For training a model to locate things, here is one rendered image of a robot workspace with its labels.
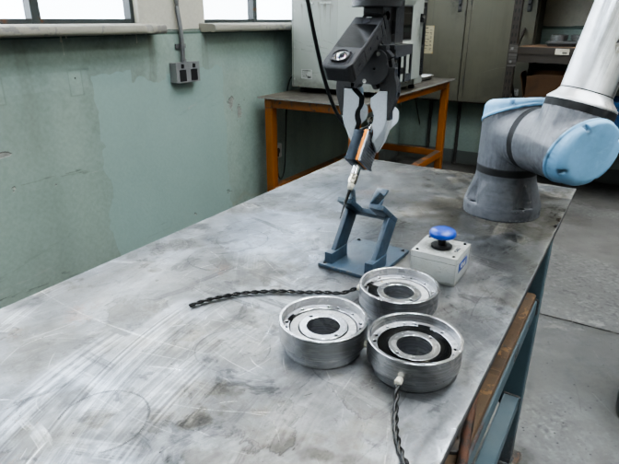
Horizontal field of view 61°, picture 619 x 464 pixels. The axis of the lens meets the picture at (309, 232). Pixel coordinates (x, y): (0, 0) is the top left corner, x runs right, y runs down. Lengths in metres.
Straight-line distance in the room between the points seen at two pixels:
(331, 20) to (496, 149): 2.00
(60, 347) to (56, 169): 1.55
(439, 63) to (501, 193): 3.49
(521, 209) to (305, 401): 0.68
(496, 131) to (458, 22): 3.44
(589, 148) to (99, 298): 0.79
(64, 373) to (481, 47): 4.07
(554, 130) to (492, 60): 3.47
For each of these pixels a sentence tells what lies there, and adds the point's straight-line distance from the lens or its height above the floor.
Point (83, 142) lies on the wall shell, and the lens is 2.27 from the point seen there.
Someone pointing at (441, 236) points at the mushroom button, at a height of 0.87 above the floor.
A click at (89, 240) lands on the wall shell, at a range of 2.36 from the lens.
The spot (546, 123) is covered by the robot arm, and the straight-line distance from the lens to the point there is 0.98.
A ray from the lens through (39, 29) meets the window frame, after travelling 2.07.
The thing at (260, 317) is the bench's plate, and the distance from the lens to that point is 0.71.
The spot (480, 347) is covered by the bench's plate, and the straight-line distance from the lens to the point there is 0.68.
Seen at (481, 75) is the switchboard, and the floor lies 0.77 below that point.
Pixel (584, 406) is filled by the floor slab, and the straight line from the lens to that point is 2.01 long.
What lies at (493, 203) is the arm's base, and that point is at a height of 0.84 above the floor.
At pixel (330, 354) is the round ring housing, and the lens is 0.59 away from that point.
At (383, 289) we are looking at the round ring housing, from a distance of 0.72.
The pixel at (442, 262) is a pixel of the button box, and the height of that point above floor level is 0.84.
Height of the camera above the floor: 1.17
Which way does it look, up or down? 22 degrees down
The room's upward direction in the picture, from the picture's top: straight up
